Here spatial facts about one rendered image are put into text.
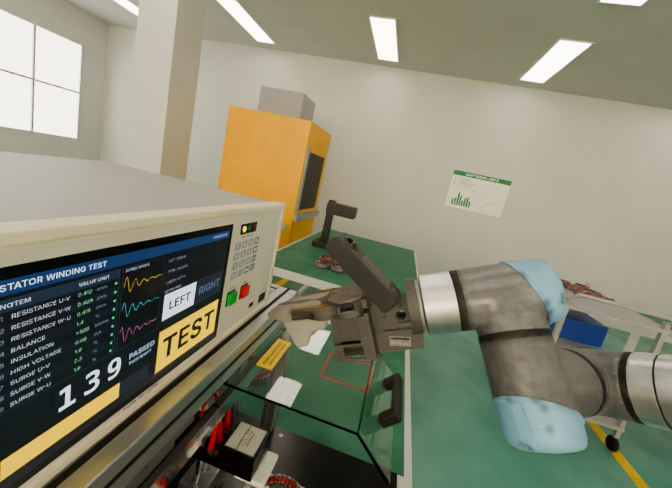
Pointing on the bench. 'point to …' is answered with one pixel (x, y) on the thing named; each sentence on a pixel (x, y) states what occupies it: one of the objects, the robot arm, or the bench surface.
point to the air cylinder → (213, 477)
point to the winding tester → (21, 166)
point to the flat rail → (163, 474)
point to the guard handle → (392, 401)
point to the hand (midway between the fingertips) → (275, 308)
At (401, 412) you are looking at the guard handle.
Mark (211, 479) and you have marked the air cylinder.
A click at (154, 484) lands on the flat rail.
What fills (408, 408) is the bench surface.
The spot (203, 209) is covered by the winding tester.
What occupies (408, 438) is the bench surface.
